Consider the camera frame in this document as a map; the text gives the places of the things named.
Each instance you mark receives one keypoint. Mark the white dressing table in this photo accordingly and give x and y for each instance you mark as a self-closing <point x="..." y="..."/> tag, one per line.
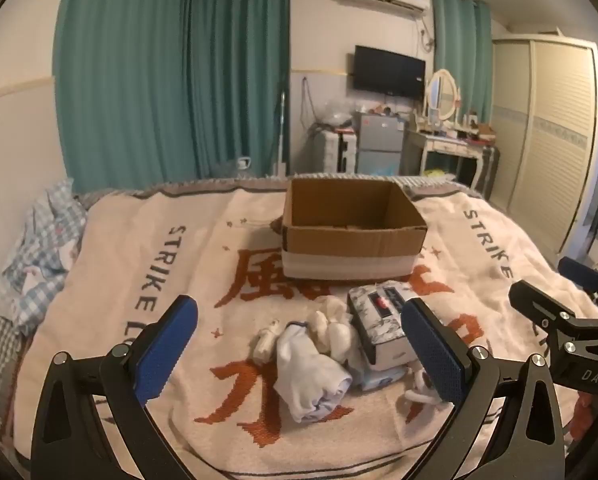
<point x="444" y="147"/>

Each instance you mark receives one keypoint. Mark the cardboard box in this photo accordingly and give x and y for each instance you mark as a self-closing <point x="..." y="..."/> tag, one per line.
<point x="354" y="247"/>

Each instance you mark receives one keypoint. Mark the white sock bundle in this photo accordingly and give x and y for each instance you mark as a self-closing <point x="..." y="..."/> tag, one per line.
<point x="336" y="332"/>

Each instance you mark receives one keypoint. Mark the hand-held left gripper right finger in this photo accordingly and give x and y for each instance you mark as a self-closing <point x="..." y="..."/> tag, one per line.
<point x="436" y="355"/>

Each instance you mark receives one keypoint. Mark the white suitcase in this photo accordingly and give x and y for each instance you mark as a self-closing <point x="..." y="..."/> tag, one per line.
<point x="331" y="152"/>

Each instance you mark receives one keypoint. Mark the patterned tissue box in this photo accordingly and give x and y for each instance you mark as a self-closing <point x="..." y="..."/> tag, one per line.
<point x="376" y="322"/>

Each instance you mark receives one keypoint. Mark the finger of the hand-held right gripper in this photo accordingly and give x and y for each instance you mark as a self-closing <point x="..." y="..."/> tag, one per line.
<point x="534" y="300"/>
<point x="576" y="269"/>

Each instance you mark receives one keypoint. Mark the cream sliding wardrobe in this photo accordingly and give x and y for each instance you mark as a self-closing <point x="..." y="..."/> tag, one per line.
<point x="549" y="135"/>

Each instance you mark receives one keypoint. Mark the grey small fridge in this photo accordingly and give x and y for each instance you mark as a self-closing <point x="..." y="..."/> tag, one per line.
<point x="379" y="132"/>

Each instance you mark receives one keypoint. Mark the printed cream blanket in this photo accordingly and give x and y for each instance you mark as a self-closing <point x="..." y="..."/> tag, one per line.
<point x="179" y="255"/>

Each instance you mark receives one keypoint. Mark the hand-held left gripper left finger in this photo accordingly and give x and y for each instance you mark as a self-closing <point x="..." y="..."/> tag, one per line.
<point x="166" y="355"/>

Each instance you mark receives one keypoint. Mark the grey bedspread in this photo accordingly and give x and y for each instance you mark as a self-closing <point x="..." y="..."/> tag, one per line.
<point x="189" y="187"/>

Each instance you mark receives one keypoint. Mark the small white socks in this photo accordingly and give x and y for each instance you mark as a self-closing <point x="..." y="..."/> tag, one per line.
<point x="266" y="342"/>

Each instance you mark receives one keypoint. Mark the large white sock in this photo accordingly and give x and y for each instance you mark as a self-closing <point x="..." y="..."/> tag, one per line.
<point x="304" y="375"/>

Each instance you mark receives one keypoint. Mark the blue tissue packet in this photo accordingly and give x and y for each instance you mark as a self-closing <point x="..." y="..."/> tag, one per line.
<point x="379" y="379"/>

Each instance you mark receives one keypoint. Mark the dark suitcase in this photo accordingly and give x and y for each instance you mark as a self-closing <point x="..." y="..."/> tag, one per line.
<point x="489" y="172"/>

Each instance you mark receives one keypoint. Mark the blue plaid quilt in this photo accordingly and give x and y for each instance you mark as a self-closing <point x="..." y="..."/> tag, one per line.
<point x="39" y="255"/>

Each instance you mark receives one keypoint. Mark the large water jug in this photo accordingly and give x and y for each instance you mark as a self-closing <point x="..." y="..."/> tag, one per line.
<point x="226" y="167"/>

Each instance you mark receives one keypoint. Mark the wide teal curtain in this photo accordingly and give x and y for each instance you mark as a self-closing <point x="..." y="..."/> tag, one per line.
<point x="119" y="75"/>

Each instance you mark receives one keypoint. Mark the clear plastic bag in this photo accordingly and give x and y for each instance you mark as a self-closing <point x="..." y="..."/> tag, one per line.
<point x="334" y="114"/>

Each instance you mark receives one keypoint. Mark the oval white mirror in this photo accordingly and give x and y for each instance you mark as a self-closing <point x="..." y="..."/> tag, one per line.
<point x="441" y="92"/>

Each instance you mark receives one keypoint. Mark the narrow teal curtain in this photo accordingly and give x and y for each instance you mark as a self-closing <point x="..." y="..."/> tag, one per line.
<point x="459" y="50"/>

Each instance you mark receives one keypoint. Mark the black wall television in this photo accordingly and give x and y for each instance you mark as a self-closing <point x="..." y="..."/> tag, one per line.
<point x="389" y="72"/>

